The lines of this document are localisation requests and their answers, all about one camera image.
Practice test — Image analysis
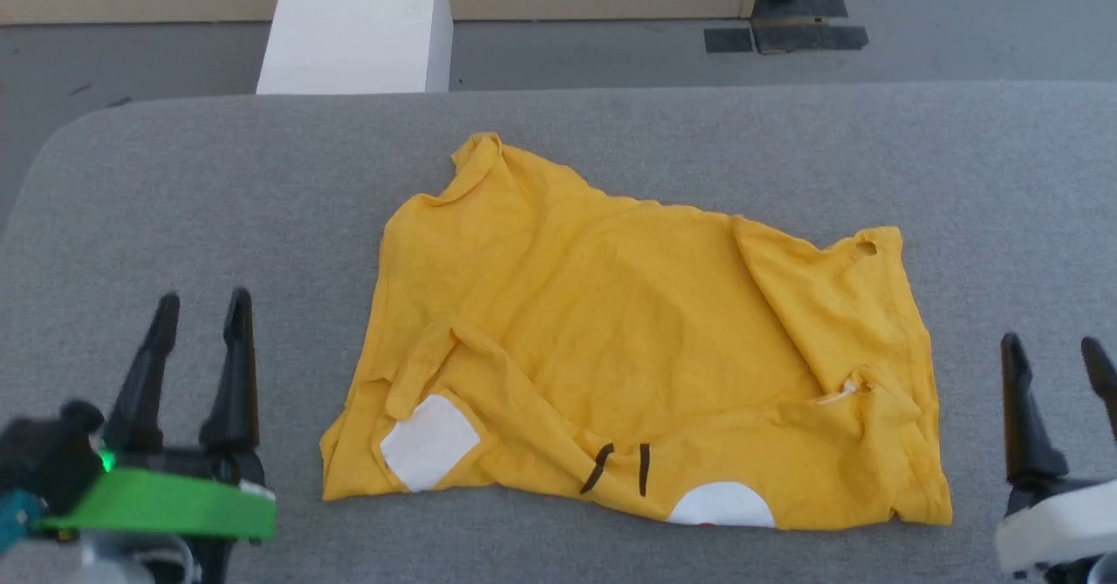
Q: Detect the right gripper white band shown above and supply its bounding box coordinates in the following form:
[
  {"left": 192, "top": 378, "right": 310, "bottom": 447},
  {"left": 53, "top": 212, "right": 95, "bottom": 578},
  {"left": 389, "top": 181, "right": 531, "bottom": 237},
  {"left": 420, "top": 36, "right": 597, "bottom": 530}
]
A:
[{"left": 995, "top": 332, "right": 1117, "bottom": 579}]

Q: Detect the dark floor base plate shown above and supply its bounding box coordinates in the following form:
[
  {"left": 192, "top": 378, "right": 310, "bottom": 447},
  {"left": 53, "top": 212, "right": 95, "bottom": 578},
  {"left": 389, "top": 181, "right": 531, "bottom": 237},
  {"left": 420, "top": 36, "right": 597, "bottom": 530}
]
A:
[{"left": 755, "top": 0, "right": 849, "bottom": 19}]

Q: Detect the small black floor mat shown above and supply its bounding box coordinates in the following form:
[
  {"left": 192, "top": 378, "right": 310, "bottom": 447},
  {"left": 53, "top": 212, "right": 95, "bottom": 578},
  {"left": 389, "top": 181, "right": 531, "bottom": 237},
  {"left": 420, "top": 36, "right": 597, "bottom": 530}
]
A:
[{"left": 704, "top": 27, "right": 755, "bottom": 54}]

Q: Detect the long black floor mat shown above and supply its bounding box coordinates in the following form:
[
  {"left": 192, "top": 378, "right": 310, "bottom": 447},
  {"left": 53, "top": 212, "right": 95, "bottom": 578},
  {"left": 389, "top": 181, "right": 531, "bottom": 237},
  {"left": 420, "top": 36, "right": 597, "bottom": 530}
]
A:
[{"left": 752, "top": 24, "right": 870, "bottom": 54}]

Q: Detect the white rectangular box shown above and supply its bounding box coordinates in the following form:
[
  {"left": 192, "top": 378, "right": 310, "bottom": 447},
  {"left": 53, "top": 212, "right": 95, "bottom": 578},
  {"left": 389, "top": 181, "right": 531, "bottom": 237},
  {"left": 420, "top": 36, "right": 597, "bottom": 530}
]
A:
[{"left": 256, "top": 0, "right": 455, "bottom": 96}]

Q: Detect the yellow t-shirt garment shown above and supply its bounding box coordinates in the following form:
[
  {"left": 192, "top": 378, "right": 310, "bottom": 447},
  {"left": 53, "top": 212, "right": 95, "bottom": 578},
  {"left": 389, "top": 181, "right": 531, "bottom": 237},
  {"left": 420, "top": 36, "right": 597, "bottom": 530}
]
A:
[{"left": 319, "top": 132, "right": 954, "bottom": 532}]

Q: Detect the grey fabric sofa seat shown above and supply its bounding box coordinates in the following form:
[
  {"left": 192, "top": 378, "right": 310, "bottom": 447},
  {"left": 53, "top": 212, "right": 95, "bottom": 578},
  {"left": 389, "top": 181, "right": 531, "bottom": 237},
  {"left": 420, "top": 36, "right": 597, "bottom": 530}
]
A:
[{"left": 0, "top": 80, "right": 1117, "bottom": 584}]

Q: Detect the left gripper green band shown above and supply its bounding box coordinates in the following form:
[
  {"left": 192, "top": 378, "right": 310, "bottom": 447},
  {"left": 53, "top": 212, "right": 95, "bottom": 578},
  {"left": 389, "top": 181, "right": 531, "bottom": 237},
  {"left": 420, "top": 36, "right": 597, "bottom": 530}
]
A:
[{"left": 39, "top": 287, "right": 278, "bottom": 543}]

